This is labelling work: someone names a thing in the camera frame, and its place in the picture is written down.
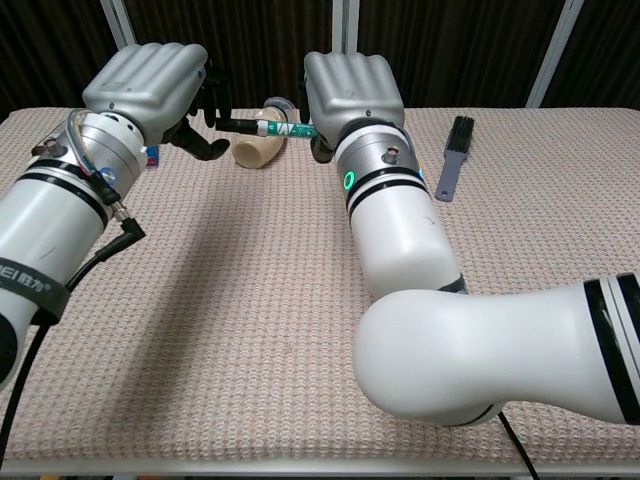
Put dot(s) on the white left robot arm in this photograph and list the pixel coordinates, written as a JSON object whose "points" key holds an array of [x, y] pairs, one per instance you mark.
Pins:
{"points": [[55, 215]]}

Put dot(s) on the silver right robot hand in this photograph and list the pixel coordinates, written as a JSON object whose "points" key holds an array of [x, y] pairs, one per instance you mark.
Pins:
{"points": [[350, 90]]}

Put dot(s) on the dark pleated curtain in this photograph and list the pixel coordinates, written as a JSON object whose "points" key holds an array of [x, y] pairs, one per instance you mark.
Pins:
{"points": [[260, 35]]}

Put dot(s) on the white table frame edge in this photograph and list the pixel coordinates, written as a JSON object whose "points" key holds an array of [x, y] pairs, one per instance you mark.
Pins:
{"points": [[250, 470]]}

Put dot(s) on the aluminium frame post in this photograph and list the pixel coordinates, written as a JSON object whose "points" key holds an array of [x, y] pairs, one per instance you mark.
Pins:
{"points": [[555, 50], [117, 22], [345, 27]]}

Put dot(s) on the green white marker pen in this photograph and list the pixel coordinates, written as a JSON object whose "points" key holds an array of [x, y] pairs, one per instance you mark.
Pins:
{"points": [[287, 130]]}

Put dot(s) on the beige mayonnaise squeeze bottle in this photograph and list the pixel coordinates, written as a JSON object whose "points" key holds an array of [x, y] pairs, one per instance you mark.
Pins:
{"points": [[255, 150]]}

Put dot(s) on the blue snack bag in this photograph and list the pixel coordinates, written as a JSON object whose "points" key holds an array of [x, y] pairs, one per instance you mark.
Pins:
{"points": [[153, 156]]}

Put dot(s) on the pink white woven tablecloth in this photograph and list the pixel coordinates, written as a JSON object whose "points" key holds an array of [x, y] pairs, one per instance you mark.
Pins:
{"points": [[250, 300]]}

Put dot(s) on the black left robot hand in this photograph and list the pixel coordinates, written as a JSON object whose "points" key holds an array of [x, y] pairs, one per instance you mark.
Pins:
{"points": [[145, 85]]}

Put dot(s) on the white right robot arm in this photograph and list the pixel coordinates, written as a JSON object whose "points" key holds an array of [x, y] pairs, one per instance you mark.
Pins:
{"points": [[415, 280]]}

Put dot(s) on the black marker cap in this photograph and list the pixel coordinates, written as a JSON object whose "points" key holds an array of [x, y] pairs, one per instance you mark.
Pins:
{"points": [[235, 125]]}

